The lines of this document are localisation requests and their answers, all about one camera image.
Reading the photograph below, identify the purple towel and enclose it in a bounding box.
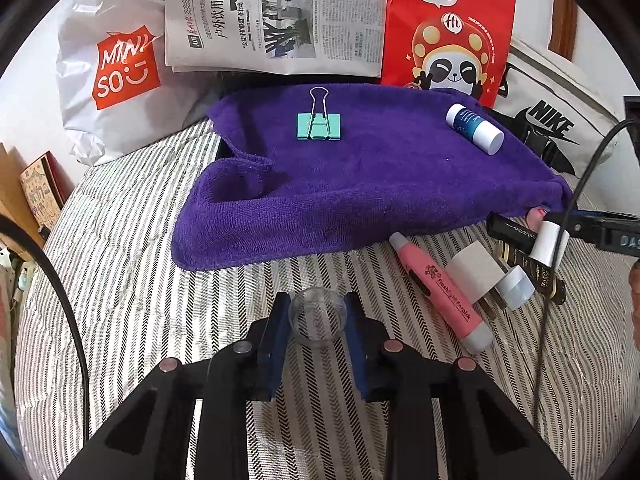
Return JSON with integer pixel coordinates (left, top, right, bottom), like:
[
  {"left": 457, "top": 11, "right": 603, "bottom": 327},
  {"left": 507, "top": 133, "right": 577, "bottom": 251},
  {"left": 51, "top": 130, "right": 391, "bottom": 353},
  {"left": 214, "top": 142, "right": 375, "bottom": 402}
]
[{"left": 171, "top": 82, "right": 571, "bottom": 272}]

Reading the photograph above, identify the black and gold battery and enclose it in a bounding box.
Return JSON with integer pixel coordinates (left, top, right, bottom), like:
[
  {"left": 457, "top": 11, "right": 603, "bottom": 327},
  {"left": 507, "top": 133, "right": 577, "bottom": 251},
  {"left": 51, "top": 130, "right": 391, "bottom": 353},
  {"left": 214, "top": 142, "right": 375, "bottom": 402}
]
[{"left": 497, "top": 242, "right": 567, "bottom": 306}]

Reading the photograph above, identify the red panda paper bag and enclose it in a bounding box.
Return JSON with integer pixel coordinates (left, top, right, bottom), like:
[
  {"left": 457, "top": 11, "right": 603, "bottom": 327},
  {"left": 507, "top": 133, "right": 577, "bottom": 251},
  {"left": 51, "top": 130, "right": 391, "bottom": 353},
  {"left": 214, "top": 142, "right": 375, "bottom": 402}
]
[{"left": 380, "top": 0, "right": 517, "bottom": 108}]

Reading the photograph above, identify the grey and white USB adapter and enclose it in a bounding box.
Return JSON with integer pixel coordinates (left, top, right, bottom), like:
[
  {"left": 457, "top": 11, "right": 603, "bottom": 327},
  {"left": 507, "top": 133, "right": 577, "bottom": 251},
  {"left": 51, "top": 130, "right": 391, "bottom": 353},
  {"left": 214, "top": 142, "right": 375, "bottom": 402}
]
[{"left": 497, "top": 266, "right": 532, "bottom": 311}]

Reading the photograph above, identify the white canvas tote bag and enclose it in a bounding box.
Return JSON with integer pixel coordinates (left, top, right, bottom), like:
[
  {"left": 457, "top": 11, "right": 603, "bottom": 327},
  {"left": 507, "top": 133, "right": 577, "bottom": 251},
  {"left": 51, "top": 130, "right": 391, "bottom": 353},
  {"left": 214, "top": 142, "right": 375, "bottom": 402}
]
[{"left": 492, "top": 37, "right": 626, "bottom": 178}]

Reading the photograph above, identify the blue and white tube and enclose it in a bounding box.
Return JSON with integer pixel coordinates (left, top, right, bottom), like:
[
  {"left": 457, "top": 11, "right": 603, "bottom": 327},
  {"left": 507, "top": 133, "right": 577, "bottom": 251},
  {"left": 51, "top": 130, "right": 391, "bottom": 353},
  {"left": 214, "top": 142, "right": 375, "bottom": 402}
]
[{"left": 446, "top": 103, "right": 505, "bottom": 156}]

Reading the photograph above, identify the brown wooden panel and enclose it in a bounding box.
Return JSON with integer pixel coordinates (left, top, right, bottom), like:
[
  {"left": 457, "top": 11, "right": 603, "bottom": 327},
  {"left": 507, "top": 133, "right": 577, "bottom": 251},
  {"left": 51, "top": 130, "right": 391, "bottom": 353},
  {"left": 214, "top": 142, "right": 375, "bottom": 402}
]
[{"left": 547, "top": 0, "right": 583, "bottom": 61}]

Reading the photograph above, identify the black strap with buckle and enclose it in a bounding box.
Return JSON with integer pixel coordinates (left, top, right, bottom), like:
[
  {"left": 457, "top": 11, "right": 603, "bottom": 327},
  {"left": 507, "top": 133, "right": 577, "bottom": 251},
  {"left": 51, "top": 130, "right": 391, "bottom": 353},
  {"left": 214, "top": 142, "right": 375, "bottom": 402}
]
[{"left": 487, "top": 107, "right": 576, "bottom": 177}]

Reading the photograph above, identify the white plastic shopping bag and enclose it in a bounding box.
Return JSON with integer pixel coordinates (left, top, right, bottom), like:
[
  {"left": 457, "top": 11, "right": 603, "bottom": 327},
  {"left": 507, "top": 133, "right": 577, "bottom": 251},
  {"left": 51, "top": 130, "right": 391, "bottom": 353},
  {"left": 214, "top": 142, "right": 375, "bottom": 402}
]
[{"left": 55, "top": 0, "right": 173, "bottom": 167}]

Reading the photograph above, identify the white wall charger plug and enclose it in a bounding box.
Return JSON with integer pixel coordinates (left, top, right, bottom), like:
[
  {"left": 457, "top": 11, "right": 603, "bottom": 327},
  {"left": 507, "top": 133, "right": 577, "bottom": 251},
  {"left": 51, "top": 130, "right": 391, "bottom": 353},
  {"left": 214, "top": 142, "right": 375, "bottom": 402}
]
[{"left": 450, "top": 242, "right": 506, "bottom": 322}]

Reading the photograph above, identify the clear plastic cap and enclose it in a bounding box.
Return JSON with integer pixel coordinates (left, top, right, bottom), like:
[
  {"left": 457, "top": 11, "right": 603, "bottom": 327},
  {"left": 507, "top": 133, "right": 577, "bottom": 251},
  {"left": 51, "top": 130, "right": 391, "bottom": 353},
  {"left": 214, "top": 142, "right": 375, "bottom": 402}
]
[{"left": 288, "top": 285, "right": 348, "bottom": 346}]

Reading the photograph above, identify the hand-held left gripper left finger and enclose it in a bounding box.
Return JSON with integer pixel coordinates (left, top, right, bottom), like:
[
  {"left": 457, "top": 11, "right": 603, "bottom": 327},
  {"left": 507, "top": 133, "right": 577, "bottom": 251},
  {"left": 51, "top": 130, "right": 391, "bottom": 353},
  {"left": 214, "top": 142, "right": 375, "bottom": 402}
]
[{"left": 60, "top": 292, "right": 293, "bottom": 480}]

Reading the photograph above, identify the newspaper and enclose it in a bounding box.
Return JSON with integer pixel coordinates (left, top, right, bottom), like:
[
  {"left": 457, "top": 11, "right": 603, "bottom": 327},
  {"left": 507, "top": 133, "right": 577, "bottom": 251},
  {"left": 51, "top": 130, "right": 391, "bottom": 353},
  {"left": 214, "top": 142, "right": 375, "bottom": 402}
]
[{"left": 164, "top": 0, "right": 396, "bottom": 81}]

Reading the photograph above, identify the teal binder clip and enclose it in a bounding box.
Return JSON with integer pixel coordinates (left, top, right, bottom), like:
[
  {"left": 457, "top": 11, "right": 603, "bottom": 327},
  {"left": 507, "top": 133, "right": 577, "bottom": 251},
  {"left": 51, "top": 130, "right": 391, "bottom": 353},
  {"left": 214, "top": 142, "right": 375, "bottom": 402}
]
[{"left": 297, "top": 86, "right": 343, "bottom": 142}]

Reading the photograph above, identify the black mascara tube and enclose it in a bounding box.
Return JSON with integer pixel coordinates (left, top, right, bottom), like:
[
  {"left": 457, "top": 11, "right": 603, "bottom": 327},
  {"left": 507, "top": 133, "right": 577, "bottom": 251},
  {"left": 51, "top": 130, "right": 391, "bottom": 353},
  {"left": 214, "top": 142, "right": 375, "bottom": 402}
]
[{"left": 487, "top": 213, "right": 541, "bottom": 256}]

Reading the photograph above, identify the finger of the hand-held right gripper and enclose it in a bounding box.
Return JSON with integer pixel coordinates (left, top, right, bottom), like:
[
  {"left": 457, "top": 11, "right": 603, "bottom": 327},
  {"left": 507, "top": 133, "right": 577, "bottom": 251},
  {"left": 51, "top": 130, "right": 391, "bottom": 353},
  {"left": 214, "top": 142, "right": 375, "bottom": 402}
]
[{"left": 562, "top": 211, "right": 608, "bottom": 241}]

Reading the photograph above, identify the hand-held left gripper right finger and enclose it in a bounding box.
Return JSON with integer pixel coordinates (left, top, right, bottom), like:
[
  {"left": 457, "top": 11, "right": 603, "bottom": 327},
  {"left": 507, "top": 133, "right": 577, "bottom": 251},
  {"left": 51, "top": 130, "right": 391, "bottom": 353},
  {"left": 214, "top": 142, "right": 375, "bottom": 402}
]
[{"left": 342, "top": 292, "right": 573, "bottom": 480}]

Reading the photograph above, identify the white tape roll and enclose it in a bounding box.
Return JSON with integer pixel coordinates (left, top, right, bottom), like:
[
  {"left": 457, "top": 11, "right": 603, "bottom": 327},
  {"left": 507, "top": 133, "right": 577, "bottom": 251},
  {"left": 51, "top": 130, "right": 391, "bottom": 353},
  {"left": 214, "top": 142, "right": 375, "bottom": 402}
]
[{"left": 530, "top": 210, "right": 571, "bottom": 268}]

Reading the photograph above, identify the pink pen flashlight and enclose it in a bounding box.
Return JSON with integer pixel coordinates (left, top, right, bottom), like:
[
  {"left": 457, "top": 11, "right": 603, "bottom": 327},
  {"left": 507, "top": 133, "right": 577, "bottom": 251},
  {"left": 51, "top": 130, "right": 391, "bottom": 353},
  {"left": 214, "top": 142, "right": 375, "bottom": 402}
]
[{"left": 389, "top": 232, "right": 496, "bottom": 353}]

